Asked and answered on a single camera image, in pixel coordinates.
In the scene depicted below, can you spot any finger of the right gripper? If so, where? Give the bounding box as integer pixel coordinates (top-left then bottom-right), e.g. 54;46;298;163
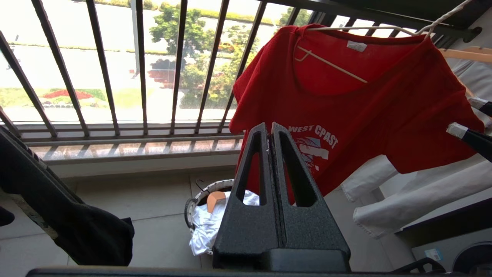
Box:
446;122;492;162
467;96;492;118

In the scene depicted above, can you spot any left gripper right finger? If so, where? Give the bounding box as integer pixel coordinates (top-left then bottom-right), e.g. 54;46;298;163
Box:
271;122;351;272

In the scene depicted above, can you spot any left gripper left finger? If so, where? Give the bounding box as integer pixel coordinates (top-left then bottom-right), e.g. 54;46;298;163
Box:
213;122;284;270

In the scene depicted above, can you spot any white garment in basket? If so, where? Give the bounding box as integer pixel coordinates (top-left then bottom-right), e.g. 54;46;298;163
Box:
189;190;260;256

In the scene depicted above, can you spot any light wooden hanger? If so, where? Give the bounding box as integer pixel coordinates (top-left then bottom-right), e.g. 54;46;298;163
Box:
438;46;492;64

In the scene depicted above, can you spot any round laundry basket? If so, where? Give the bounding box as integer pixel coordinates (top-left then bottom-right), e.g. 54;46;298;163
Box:
184;179;246;236

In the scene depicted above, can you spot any white hanging garment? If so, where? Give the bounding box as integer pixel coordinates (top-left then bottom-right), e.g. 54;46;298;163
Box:
341;58;492;239

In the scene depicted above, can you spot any black garment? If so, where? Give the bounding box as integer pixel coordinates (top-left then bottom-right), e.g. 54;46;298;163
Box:
0;127;135;267

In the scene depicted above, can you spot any orange clothes peg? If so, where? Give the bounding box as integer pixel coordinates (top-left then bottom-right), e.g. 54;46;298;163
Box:
206;191;226;213

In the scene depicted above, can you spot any red printed t-shirt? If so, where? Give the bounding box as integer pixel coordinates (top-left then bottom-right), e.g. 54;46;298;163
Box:
229;24;485;204

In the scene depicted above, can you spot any black metal window railing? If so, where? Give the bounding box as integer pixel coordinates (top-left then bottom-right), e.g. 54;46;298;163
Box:
0;0;319;166

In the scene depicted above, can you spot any black clothes rail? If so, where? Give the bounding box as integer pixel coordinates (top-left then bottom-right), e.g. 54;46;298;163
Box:
265;0;483;43

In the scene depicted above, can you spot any white wire hanger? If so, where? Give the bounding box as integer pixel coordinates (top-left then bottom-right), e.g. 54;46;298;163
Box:
294;0;475;83

